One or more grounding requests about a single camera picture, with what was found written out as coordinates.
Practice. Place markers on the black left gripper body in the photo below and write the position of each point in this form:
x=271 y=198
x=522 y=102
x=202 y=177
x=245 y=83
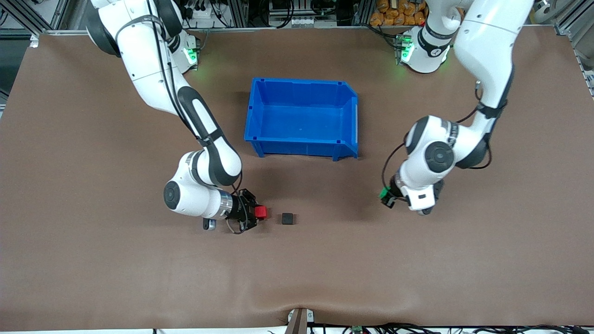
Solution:
x=396 y=189

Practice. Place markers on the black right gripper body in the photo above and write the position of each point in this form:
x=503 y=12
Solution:
x=240 y=207

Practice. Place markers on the green cube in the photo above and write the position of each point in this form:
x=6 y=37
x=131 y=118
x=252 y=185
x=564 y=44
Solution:
x=385 y=193

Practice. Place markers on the red cube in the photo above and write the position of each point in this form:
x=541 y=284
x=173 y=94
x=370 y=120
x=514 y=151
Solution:
x=261 y=212

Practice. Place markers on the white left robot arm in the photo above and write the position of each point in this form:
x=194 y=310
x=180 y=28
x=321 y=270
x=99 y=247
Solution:
x=482 y=41

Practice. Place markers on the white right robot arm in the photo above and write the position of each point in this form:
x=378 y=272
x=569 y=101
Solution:
x=153 y=69

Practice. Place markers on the black cube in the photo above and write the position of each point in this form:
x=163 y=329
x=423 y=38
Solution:
x=287 y=219

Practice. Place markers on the blue plastic storage bin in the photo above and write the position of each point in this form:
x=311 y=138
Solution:
x=301 y=120

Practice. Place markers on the orange bag pile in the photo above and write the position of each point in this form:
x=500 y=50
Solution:
x=399 y=11

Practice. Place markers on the white power strip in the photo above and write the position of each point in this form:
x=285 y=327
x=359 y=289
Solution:
x=202 y=16

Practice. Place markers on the brown post with metal bracket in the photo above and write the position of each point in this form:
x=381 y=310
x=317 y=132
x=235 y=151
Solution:
x=298 y=321

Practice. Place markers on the aluminium table edge rail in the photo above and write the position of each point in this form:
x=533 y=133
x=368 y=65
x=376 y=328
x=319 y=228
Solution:
x=287 y=29

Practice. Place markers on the aluminium frame profile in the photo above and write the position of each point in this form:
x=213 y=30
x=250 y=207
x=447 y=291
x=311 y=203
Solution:
x=577 y=28
x=28 y=14

